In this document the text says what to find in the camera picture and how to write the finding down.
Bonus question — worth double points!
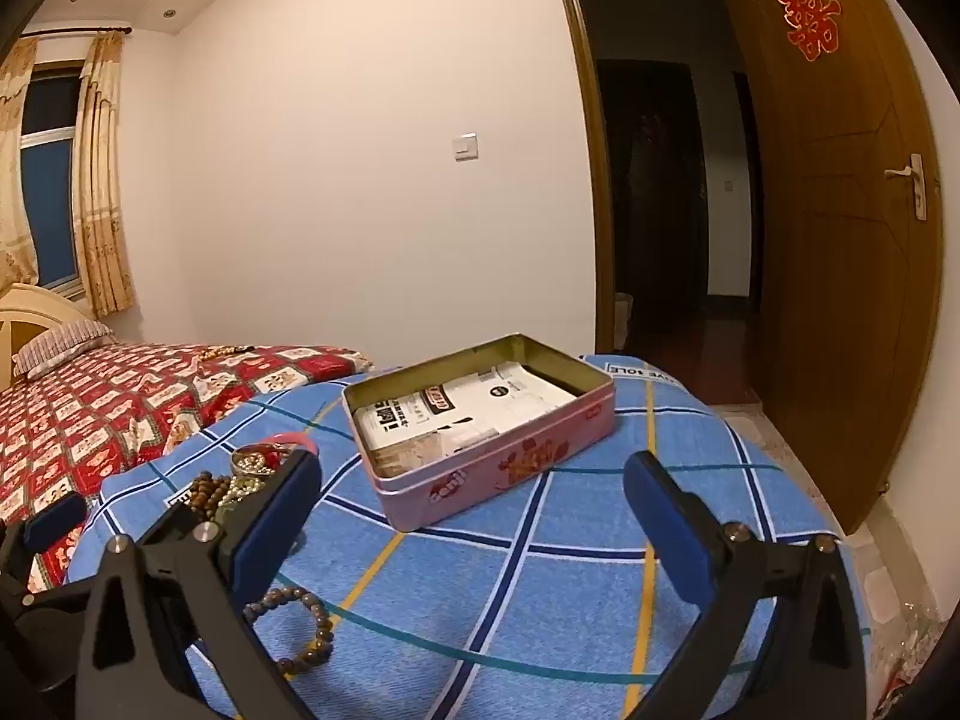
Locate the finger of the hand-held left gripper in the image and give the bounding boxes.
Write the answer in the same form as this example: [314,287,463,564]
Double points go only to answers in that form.
[0,493,89,605]
[0,586,98,692]

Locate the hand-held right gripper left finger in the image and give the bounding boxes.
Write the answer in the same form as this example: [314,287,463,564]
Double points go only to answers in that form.
[75,450,323,720]

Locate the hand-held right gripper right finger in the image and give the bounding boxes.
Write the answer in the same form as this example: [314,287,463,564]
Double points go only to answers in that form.
[622,451,867,720]

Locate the gold bead chain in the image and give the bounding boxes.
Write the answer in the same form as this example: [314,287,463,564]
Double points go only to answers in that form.
[227,446,284,502]

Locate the brown wooden bead necklace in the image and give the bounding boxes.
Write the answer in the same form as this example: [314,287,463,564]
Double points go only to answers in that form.
[187,471,241,524]

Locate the pink bangle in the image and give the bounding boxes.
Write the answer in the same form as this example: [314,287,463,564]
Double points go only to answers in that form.
[251,431,320,460]

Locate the grey wooden bead bracelet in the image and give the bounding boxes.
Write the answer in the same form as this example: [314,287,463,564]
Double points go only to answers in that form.
[244,585,336,676]

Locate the pink tin box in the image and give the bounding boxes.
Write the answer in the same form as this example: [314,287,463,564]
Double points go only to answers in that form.
[341,332,617,533]

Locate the red patterned bedsheet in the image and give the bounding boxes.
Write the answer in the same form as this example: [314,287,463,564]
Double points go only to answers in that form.
[0,343,376,593]

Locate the striped pillow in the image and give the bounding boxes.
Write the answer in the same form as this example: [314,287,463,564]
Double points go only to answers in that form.
[13,319,117,380]

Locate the blue plaid blanket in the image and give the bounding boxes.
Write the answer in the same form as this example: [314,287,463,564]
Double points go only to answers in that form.
[66,352,875,720]

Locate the white printed packet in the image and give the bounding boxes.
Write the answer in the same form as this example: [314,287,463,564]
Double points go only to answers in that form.
[352,361,578,477]

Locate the cream wooden headboard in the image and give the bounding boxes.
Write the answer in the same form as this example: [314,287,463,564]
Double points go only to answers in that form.
[0,283,80,391]

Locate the brown wooden door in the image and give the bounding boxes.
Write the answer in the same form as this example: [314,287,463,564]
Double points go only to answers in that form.
[724,0,944,537]

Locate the window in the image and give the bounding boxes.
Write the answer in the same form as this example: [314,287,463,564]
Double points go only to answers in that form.
[19,75,87,297]

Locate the beige patterned curtain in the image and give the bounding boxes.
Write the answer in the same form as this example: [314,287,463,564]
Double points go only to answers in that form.
[0,36,40,293]
[75,31,136,318]

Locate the dark curtain rod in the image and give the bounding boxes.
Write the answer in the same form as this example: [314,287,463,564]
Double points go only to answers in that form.
[22,25,133,39]

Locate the red paper door decoration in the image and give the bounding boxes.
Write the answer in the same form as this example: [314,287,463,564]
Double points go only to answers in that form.
[775,0,842,62]

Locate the brown wooden door frame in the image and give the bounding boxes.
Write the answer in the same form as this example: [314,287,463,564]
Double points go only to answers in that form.
[546,0,625,355]

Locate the metal door handle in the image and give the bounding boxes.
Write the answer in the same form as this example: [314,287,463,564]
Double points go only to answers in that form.
[885,154,929,222]

